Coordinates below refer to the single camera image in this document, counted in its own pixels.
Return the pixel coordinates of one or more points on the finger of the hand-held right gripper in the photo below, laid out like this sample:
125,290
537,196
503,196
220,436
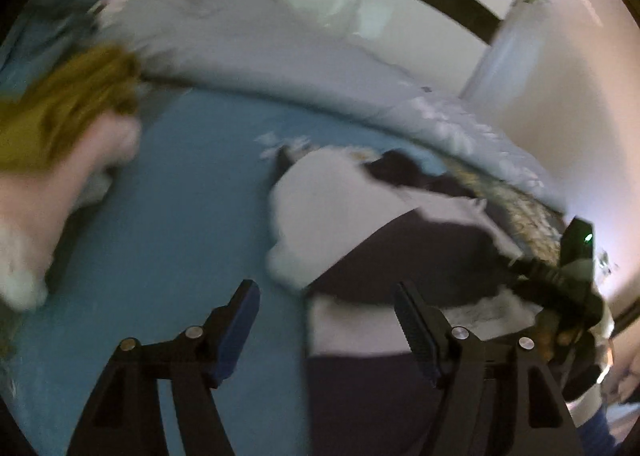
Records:
547,281

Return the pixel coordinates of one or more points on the olive green cloth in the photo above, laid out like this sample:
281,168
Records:
65,101

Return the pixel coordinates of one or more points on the pale pink cloth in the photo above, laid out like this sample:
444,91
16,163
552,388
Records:
55,196

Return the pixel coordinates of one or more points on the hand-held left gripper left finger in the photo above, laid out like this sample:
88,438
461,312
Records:
239,331

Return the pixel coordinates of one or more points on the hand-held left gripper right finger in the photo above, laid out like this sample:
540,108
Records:
419,336

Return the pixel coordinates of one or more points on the black and white garment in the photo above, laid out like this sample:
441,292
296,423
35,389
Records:
380,246

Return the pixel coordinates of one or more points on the blue bed sheet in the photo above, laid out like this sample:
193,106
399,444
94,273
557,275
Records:
165,216

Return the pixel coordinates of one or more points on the grey quilt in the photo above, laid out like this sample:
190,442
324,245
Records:
280,46

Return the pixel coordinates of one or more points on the yellow patterned blanket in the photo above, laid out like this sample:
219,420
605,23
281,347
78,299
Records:
530,221

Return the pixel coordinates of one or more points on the light blue cloth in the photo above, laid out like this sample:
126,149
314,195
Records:
45,21

